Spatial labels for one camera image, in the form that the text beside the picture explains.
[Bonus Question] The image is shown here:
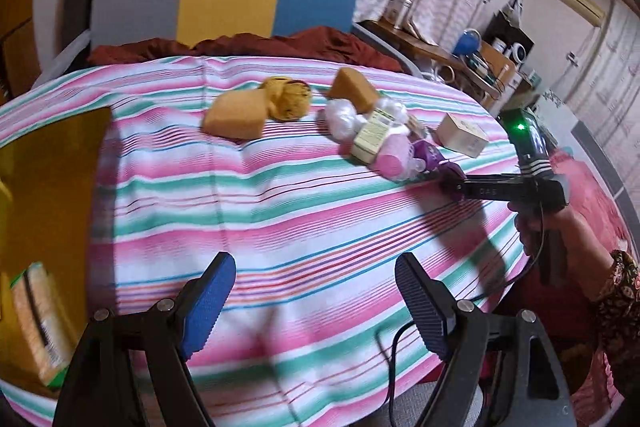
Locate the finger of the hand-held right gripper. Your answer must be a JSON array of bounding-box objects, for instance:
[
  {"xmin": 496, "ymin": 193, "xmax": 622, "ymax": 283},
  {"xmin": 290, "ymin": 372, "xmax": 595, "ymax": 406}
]
[{"xmin": 438, "ymin": 172, "xmax": 503, "ymax": 204}]

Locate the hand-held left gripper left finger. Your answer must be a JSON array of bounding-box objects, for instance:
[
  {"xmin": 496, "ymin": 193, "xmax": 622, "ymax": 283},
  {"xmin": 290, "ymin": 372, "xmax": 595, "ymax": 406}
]
[{"xmin": 52, "ymin": 251, "xmax": 237, "ymax": 427}]

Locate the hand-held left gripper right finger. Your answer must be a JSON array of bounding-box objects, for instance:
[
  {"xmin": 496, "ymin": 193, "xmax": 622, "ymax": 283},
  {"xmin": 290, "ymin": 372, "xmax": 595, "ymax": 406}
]
[{"xmin": 394, "ymin": 252, "xmax": 576, "ymax": 427}]

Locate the pink and purple bottle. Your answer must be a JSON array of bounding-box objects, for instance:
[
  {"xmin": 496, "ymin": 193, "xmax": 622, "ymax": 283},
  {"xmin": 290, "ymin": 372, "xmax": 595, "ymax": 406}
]
[{"xmin": 410, "ymin": 139, "xmax": 467, "ymax": 194}]

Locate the yellow storage box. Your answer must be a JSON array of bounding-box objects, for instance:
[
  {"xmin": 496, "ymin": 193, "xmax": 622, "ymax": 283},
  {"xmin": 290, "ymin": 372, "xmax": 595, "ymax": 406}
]
[{"xmin": 0, "ymin": 107, "xmax": 114, "ymax": 400}]

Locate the yellow plush cloth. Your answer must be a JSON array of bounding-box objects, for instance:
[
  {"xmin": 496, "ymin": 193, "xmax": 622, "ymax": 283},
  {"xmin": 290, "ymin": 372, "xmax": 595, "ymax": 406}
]
[{"xmin": 262, "ymin": 77, "xmax": 313, "ymax": 122}]

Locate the person's right forearm patterned sleeve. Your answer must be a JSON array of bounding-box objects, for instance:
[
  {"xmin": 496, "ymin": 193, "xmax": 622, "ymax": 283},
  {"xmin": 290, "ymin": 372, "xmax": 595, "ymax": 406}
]
[{"xmin": 587, "ymin": 249, "xmax": 640, "ymax": 368}]

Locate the person's right hand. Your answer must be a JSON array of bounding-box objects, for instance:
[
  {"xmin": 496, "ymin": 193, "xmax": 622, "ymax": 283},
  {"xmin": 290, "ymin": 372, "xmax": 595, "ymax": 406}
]
[{"xmin": 506, "ymin": 203, "xmax": 616, "ymax": 298}]

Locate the beige cardboard box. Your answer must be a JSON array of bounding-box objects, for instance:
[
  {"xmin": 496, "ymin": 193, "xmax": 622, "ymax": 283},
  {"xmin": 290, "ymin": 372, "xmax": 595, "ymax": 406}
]
[{"xmin": 432, "ymin": 113, "xmax": 490, "ymax": 158}]

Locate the pink bedding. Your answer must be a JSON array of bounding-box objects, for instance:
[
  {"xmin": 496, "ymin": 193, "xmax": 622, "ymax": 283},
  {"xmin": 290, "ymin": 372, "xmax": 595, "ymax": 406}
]
[{"xmin": 550, "ymin": 147, "xmax": 640, "ymax": 258}]

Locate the pink yarn ball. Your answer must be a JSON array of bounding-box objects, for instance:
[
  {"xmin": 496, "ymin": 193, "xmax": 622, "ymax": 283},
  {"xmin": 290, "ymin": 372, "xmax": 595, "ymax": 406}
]
[{"xmin": 375, "ymin": 134, "xmax": 420, "ymax": 181}]

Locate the pink green striped blanket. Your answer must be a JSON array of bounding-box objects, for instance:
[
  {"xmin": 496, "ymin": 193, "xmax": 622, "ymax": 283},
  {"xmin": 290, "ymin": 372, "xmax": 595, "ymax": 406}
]
[{"xmin": 0, "ymin": 54, "xmax": 533, "ymax": 427}]

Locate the white cotton bag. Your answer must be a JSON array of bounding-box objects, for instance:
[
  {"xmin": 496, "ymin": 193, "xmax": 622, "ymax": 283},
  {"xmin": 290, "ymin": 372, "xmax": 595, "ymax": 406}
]
[{"xmin": 372, "ymin": 99, "xmax": 410, "ymax": 128}]

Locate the black appliance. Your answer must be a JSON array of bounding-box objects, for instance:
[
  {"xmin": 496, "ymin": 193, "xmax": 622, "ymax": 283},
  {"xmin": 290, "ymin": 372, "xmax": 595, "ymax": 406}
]
[{"xmin": 486, "ymin": 9, "xmax": 534, "ymax": 60}]

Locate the wooden side desk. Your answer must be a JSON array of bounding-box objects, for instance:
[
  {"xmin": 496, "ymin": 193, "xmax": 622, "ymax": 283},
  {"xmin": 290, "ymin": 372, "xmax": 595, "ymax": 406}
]
[{"xmin": 357, "ymin": 19, "xmax": 517, "ymax": 108}]

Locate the white plastic bag bundle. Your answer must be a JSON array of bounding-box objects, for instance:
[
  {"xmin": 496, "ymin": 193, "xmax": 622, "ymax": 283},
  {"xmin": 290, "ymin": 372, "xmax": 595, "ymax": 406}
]
[{"xmin": 324, "ymin": 99, "xmax": 369, "ymax": 144}]

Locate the orange sponge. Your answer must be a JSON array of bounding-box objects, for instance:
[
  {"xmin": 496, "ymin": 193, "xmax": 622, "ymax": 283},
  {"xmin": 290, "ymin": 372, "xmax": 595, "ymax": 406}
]
[
  {"xmin": 327, "ymin": 67, "xmax": 381, "ymax": 114},
  {"xmin": 202, "ymin": 89, "xmax": 268, "ymax": 142}
]

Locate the green beige packet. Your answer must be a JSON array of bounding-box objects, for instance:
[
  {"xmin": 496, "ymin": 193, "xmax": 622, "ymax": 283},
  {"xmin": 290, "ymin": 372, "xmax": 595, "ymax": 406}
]
[{"xmin": 10, "ymin": 261, "xmax": 74, "ymax": 390}]

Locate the small white box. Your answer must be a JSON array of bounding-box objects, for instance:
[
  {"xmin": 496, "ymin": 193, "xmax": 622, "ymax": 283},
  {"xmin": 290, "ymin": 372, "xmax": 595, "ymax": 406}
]
[{"xmin": 387, "ymin": 0, "xmax": 414, "ymax": 26}]

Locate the dark red blanket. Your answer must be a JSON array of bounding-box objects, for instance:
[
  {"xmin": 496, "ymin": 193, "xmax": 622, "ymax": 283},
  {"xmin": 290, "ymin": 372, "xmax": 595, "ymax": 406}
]
[{"xmin": 87, "ymin": 27, "xmax": 406, "ymax": 74}]

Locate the wooden wardrobe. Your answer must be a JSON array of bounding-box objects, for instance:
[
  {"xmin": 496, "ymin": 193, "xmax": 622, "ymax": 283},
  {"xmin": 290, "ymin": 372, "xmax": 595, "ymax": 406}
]
[{"xmin": 0, "ymin": 0, "xmax": 42, "ymax": 105}]

